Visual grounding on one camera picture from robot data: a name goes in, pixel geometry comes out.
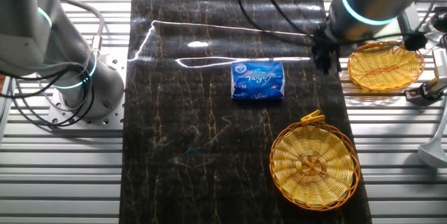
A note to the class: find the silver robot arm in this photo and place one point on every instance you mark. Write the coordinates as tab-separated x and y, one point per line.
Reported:
35	25

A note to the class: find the grey ribbed camera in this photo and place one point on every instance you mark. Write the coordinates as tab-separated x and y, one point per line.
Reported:
440	61

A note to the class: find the black marble pattern mat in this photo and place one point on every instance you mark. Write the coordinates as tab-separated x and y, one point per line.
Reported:
195	130

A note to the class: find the yellow plastic clothespin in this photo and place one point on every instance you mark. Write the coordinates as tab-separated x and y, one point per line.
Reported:
312	117

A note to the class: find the round yellow wicker basket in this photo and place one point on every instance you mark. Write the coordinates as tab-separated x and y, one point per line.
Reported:
314	168

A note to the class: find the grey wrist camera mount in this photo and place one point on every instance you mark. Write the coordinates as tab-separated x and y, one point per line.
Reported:
406	21

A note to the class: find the metal clamp with black knob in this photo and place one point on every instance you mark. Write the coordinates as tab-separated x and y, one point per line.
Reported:
426	89

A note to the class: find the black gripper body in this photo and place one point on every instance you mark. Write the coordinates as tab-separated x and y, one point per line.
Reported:
326	44

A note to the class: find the blue tissue pack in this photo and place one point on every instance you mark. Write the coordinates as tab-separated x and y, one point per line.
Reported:
256	81

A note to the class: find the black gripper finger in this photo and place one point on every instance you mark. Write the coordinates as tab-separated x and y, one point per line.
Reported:
337	61
325	63

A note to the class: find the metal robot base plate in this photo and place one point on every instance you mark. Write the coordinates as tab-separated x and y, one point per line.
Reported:
115	112

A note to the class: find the oval yellow wicker basket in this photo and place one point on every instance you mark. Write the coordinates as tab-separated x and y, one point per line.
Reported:
384	67

